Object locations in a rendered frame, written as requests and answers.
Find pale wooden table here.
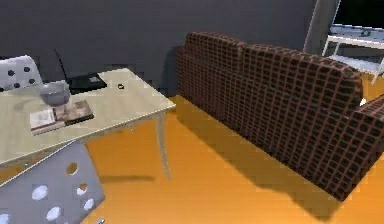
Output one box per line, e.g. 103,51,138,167
0,67,177,181

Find dark red checked sofa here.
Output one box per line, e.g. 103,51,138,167
175,31,384,202

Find black laptop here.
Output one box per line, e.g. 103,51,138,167
54,48,108,96

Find brown and white book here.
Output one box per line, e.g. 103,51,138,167
29,99,95,136

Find grey bowl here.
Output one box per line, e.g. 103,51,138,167
39,80,72,108

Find grey chair with holes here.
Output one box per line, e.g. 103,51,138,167
0,139,107,224
0,55,44,93

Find white shelf table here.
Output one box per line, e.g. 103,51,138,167
321,23,384,86

